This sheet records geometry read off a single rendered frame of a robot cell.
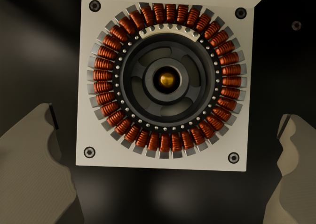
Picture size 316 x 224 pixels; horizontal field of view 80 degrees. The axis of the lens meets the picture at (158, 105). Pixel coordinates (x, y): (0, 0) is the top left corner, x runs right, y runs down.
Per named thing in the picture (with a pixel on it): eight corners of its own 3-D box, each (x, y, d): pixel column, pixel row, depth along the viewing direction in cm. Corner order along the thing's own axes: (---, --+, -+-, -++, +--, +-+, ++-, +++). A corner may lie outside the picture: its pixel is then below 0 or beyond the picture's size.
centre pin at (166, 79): (175, 94, 17) (179, 92, 14) (153, 93, 16) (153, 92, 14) (177, 72, 16) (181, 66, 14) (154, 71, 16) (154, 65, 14)
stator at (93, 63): (225, 150, 17) (246, 164, 13) (97, 145, 16) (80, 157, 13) (232, 21, 16) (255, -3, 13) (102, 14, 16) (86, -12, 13)
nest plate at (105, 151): (240, 167, 18) (246, 172, 17) (80, 161, 18) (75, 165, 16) (248, 6, 18) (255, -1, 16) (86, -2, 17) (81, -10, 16)
